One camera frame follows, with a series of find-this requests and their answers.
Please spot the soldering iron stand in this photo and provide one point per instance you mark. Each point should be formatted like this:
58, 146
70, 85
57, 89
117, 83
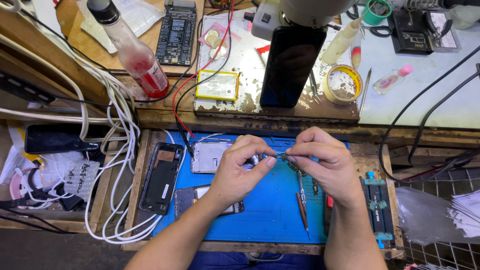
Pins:
423, 4

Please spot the green cup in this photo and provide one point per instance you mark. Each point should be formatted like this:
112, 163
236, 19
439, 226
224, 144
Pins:
375, 15

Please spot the wooden drawer tray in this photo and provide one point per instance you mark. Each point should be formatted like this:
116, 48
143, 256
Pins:
138, 180

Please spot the metal spudger tool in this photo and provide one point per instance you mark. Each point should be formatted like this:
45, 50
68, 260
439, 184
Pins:
365, 90

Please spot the white microscope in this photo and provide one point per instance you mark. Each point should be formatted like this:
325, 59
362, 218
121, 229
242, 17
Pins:
300, 11

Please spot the black smartphone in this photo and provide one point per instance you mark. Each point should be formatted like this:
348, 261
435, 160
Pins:
290, 67

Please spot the black circuit board holder fixture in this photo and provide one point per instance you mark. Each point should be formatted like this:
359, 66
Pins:
378, 210

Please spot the pile of coins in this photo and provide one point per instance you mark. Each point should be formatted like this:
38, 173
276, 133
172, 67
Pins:
214, 41

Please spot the small black phone part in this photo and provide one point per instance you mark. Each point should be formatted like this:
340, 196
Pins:
280, 155

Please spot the grey plastic bag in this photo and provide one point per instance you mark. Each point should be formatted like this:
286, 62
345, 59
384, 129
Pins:
420, 213

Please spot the blue silicone work mat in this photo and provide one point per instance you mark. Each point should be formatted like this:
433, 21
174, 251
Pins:
270, 210

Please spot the person's right hand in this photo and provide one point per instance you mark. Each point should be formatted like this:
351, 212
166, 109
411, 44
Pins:
333, 168

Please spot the red and black tool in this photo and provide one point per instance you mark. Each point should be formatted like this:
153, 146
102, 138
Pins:
329, 204

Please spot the silver phone frame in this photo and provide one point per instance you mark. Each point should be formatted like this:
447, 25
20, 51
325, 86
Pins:
206, 157

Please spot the clear plastic bag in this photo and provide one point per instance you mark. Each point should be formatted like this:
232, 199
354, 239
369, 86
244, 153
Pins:
138, 13

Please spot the disassembled phone with screen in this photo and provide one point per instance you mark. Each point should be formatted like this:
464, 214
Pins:
185, 198

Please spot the stack of white papers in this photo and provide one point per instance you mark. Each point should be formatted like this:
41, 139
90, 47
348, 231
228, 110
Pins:
467, 213

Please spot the person's blue trousers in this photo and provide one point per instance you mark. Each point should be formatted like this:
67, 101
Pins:
225, 262

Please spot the clear bottle with red liquid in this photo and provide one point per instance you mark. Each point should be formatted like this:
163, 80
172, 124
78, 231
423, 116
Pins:
138, 60

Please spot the pink round gadget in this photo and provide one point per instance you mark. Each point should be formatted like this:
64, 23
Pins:
15, 187

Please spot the metal tweezers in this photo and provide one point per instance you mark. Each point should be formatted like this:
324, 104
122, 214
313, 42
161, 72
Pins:
314, 88

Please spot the person's left hand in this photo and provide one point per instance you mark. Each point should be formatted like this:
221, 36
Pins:
232, 176

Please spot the silver precision screwdriver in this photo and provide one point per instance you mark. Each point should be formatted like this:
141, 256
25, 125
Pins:
301, 187

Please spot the yellow edged phone battery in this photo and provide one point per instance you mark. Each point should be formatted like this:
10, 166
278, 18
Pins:
217, 85

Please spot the black phone back cover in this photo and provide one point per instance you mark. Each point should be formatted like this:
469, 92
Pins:
161, 180

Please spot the clear glue squeeze bottle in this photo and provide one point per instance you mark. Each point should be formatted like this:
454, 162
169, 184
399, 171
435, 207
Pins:
339, 43

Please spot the masking tape roll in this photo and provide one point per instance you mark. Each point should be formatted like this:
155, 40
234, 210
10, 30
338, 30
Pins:
330, 93

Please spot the black phone with dark screen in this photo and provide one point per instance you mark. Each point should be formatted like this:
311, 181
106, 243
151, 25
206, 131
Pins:
60, 138

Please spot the white plastic container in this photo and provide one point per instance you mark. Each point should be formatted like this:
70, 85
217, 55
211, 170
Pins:
465, 17

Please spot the black test circuit board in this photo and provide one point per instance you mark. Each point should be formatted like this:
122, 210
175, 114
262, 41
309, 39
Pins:
176, 35

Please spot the black pliers on card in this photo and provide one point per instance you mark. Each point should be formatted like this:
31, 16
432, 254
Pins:
444, 33

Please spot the small bottle with pink cap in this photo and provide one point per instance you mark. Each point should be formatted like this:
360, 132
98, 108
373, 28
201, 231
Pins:
390, 80

